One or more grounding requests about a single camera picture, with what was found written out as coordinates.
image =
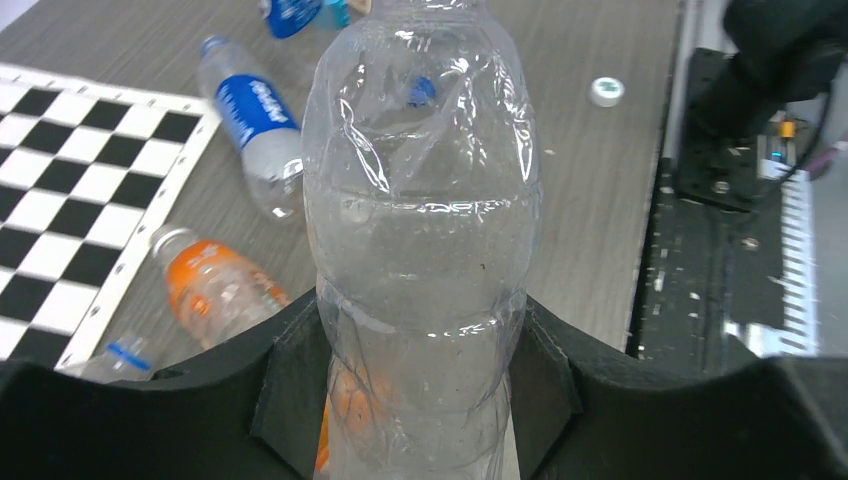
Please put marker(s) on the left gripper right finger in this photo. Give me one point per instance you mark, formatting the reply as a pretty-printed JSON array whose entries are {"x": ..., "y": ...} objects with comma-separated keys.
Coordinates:
[{"x": 584, "y": 410}]

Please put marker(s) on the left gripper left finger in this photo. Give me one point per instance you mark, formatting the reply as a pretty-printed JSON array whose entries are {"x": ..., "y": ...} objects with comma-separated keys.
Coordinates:
[{"x": 249, "y": 408}]

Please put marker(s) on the clear plastic bottle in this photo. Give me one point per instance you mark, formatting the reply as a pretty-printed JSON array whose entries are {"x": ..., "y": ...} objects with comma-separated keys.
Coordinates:
[{"x": 422, "y": 223}]

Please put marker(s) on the clear Pepsi bottle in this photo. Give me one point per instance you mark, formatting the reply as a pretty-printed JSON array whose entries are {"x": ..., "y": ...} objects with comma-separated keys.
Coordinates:
[{"x": 285, "y": 18}]

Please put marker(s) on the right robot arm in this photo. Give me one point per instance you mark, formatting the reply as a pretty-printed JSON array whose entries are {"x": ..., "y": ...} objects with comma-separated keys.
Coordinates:
[{"x": 786, "y": 51}]

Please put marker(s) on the orange drink bottle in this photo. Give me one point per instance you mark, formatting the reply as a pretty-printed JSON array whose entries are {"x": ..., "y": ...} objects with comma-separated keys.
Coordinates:
[{"x": 214, "y": 292}]

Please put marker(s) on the crushed Pepsi bottle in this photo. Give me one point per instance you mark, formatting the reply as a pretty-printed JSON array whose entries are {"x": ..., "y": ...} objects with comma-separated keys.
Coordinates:
[{"x": 130, "y": 358}]

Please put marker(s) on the blue label Pepsi bottle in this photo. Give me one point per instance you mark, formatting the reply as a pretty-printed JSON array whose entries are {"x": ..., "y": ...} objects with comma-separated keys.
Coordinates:
[{"x": 259, "y": 124}]

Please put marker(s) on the white green bottle cap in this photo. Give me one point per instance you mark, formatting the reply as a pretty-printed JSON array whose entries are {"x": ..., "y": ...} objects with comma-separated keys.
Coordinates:
[{"x": 606, "y": 92}]

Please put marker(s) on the blue bottle cap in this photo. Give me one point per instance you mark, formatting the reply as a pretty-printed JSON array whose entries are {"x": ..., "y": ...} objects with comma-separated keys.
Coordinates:
[{"x": 421, "y": 93}]

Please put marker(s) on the checkerboard mat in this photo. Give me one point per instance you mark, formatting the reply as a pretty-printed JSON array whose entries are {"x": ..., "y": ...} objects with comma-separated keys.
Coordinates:
[{"x": 88, "y": 171}]

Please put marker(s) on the blue toy block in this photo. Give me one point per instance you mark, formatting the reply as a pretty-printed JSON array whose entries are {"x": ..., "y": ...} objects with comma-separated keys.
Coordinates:
[{"x": 337, "y": 13}]

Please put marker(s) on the white green toy block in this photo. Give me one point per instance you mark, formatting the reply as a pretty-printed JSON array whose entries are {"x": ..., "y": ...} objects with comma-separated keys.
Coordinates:
[{"x": 362, "y": 7}]

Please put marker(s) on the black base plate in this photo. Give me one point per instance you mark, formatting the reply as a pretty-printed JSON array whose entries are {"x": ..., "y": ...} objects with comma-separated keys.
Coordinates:
[{"x": 728, "y": 269}]

